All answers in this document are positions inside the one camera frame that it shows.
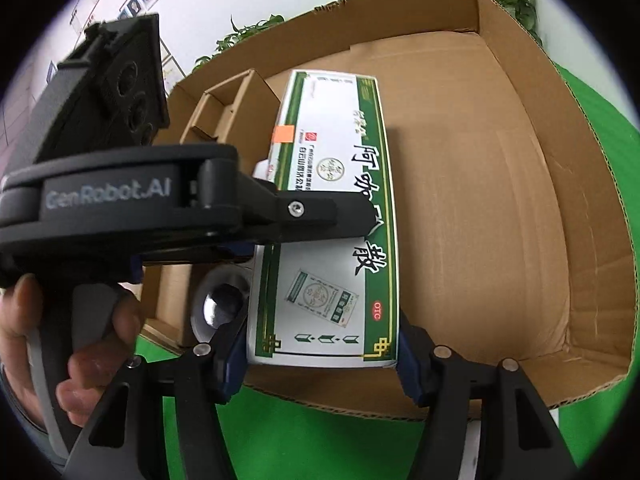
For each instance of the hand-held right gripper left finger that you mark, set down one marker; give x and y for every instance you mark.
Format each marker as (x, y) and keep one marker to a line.
(235, 360)

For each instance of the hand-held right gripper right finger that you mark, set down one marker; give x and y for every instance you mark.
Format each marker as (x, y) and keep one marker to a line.
(407, 370)

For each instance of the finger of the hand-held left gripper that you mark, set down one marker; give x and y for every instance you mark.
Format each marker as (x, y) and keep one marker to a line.
(300, 220)
(235, 252)

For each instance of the white cup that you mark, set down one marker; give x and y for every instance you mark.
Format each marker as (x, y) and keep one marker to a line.
(205, 285)

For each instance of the green and white medicine box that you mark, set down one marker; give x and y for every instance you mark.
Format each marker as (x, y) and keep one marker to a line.
(330, 160)

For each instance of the long narrow cardboard box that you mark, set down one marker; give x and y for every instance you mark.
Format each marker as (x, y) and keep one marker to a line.
(225, 105)

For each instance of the large cardboard box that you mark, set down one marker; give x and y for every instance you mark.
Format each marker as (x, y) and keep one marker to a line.
(475, 185)

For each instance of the person's left hand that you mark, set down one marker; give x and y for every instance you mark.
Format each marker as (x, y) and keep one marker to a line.
(15, 320)

